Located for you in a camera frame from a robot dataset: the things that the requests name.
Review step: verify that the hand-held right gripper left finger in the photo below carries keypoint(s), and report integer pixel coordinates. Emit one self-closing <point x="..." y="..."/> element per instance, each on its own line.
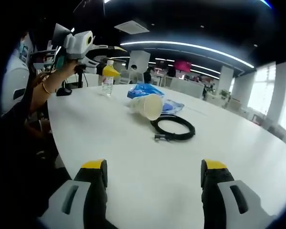
<point x="90" y="190"/>

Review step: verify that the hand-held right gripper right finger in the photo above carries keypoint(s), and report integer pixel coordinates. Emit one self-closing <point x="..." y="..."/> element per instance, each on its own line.
<point x="214" y="190"/>

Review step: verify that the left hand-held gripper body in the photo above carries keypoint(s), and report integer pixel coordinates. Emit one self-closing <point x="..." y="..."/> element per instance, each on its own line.
<point x="77" y="45"/>

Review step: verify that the clear plastic water bottle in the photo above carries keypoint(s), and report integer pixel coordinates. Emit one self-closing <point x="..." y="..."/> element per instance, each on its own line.
<point x="107" y="87"/>

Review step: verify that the blue tissue pack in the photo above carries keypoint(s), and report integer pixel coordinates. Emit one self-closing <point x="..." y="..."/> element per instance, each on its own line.
<point x="143" y="89"/>

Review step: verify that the white paper cup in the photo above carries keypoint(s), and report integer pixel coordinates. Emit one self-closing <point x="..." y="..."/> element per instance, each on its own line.
<point x="147" y="106"/>

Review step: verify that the pale blue wet wipes pack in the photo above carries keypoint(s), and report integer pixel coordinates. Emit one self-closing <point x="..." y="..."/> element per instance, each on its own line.
<point x="172" y="106"/>

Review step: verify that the person's left hand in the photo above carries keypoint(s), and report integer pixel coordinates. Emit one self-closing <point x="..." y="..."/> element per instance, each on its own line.
<point x="69" y="69"/>

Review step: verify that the ceiling air conditioner unit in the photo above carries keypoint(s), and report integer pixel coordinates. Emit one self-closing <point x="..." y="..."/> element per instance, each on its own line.
<point x="131" y="26"/>

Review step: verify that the black monitor stand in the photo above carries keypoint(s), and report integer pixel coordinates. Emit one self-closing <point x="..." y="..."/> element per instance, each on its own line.
<point x="65" y="91"/>

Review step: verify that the long ceiling light strip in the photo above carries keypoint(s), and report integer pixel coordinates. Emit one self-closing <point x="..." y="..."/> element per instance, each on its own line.
<point x="152" y="43"/>

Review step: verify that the white table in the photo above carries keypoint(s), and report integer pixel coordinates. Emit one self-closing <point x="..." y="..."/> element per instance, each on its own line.
<point x="145" y="152"/>

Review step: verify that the white rounded object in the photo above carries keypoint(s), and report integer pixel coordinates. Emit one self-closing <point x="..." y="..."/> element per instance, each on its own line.
<point x="14" y="76"/>

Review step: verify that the red hanging sign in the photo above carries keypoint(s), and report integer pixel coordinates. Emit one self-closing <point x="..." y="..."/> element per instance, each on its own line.
<point x="182" y="65"/>

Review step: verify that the person's dark clothing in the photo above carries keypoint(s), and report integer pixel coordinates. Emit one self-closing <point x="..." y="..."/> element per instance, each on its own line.
<point x="26" y="155"/>

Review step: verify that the potted green plant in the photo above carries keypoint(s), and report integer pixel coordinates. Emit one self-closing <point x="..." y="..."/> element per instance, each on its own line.
<point x="224" y="94"/>

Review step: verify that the blue and white wall poster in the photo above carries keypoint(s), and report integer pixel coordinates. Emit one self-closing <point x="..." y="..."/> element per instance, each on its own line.
<point x="25" y="51"/>

